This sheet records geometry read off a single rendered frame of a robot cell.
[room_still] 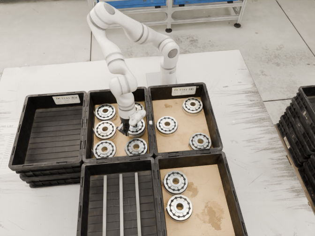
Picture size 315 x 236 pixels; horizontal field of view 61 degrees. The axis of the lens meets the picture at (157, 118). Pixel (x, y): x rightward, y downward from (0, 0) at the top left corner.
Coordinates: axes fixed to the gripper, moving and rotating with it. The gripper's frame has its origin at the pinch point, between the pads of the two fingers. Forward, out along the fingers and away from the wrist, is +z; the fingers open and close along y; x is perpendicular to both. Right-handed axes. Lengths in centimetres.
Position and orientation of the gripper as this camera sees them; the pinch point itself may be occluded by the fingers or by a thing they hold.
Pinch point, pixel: (130, 129)
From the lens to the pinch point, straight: 126.0
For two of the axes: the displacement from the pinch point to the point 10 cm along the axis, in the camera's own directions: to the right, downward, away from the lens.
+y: -6.4, 6.2, -4.5
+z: 0.0, 5.9, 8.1
